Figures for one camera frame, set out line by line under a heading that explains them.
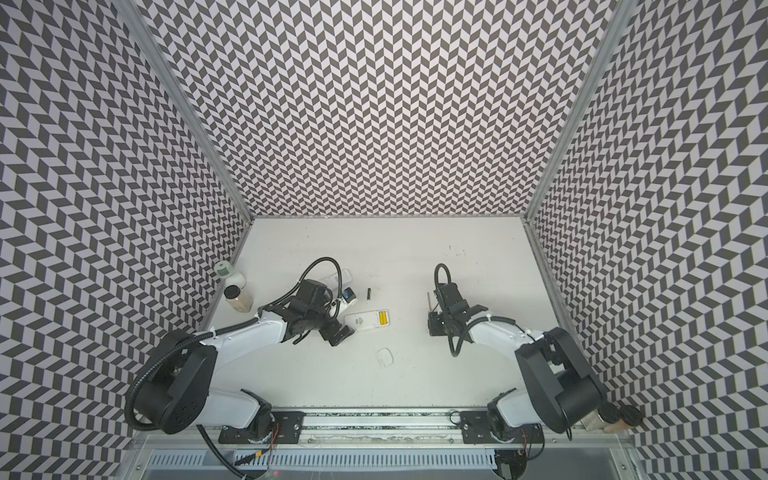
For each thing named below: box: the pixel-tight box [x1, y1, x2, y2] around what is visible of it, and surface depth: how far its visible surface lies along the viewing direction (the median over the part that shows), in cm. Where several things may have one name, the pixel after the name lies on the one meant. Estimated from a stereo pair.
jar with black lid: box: [224, 284, 253, 313], surface depth 89 cm
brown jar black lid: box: [604, 405, 643, 434], surface depth 70 cm
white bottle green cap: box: [214, 260, 247, 290], surface depth 93 cm
